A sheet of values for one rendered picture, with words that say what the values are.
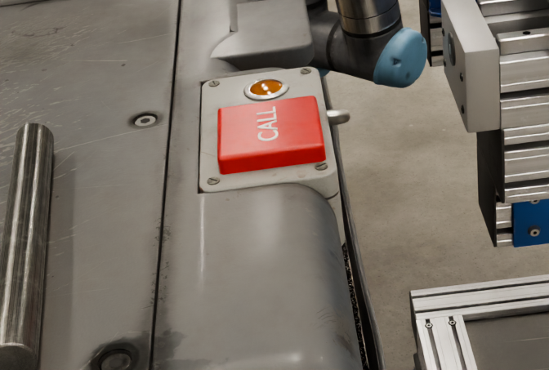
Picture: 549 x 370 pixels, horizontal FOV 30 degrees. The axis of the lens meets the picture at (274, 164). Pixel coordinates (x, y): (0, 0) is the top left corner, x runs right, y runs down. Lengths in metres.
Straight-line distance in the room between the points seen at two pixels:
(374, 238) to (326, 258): 2.11
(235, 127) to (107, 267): 0.12
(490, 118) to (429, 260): 1.53
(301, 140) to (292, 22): 0.19
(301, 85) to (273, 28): 0.09
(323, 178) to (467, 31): 0.49
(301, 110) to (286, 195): 0.07
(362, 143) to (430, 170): 0.25
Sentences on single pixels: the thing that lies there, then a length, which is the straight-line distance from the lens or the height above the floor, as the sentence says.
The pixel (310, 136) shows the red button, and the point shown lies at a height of 1.27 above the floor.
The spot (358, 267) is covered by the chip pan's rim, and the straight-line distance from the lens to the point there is 1.56.
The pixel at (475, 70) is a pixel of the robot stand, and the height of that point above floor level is 1.10.
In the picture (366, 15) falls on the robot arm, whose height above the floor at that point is 1.05.
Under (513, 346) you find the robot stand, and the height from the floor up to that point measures 0.21.
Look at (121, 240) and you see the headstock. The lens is 0.54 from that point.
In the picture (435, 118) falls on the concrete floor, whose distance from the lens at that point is 3.10.
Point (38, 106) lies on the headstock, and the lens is 0.69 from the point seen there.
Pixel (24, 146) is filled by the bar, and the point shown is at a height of 1.28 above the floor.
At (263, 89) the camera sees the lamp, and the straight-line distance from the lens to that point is 0.64.
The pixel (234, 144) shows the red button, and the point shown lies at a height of 1.27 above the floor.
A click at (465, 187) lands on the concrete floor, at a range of 2.78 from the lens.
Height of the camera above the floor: 1.56
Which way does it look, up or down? 32 degrees down
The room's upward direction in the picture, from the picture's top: 9 degrees counter-clockwise
